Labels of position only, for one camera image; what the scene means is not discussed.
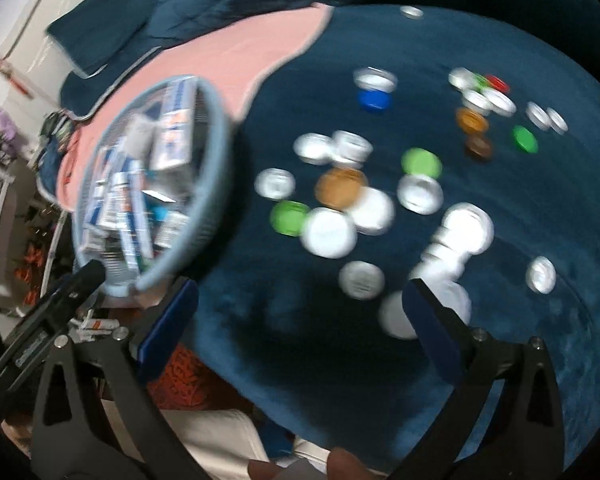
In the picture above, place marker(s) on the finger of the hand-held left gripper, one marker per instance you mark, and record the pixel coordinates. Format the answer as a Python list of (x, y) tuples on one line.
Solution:
[(87, 275)]

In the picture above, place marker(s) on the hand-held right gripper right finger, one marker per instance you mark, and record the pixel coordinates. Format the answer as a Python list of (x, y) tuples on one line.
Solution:
[(430, 320)]

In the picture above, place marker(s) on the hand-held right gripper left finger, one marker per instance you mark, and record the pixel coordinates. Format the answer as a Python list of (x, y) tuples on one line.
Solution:
[(172, 320)]

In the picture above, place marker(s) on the light blue round basket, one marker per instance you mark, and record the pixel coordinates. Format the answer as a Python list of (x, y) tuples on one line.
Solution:
[(215, 160)]

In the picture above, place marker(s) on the dark blue velvet blanket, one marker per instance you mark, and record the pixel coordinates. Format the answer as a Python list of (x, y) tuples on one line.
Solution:
[(480, 360)]

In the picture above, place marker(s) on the big white jar lid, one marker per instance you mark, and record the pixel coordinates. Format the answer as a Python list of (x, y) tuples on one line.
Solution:
[(467, 227)]

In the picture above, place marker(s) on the white storage rack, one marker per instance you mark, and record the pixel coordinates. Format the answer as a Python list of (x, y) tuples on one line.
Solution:
[(2, 200)]

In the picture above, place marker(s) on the small white bottle cap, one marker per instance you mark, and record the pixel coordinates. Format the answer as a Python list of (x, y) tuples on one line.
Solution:
[(411, 11), (538, 115), (541, 275), (558, 121)]

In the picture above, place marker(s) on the white garment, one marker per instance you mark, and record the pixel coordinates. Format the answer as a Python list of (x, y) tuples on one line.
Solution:
[(215, 435)]

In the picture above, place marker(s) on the green rimmed jar lid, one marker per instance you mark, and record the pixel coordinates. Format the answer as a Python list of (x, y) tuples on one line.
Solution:
[(289, 217)]

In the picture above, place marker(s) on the large green bottle cap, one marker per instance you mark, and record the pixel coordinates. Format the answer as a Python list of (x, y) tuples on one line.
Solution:
[(421, 162)]

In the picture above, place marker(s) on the large orange-brown jar lid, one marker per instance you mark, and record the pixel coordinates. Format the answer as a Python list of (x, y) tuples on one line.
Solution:
[(340, 187)]

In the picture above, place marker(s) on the person's bare leg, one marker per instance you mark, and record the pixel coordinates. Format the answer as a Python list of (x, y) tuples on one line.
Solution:
[(342, 465)]

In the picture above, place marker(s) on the pile of toothpaste boxes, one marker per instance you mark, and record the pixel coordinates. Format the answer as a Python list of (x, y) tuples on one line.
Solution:
[(175, 130)]

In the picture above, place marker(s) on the dark brown bottle cap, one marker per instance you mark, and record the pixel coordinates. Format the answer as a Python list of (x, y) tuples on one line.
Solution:
[(478, 146)]

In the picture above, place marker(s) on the white rimmed jar lid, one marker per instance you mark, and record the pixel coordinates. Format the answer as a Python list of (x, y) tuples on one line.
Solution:
[(354, 147)]

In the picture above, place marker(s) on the small orange-brown bottle cap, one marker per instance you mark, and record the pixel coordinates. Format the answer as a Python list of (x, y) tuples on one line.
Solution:
[(472, 121)]

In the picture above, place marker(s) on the small green bottle cap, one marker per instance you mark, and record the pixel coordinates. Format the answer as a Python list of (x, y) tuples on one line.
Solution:
[(525, 139)]

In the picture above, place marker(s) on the red tape strip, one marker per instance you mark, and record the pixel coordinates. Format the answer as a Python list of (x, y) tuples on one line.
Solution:
[(10, 76)]

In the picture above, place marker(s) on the blue bottle cap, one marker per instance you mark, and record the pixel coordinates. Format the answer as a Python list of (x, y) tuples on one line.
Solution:
[(375, 102)]

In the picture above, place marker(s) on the green rimmed bottle cap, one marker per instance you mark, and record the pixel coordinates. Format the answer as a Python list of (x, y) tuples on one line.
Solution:
[(480, 81)]

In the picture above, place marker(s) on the dark blue jacket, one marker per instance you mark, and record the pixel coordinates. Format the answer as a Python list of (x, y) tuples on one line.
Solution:
[(105, 30)]

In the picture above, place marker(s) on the red bottle cap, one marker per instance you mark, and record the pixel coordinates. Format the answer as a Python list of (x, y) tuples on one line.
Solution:
[(498, 82)]

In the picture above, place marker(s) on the pink cloth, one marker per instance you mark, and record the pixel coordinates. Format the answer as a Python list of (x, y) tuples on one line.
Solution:
[(280, 45)]

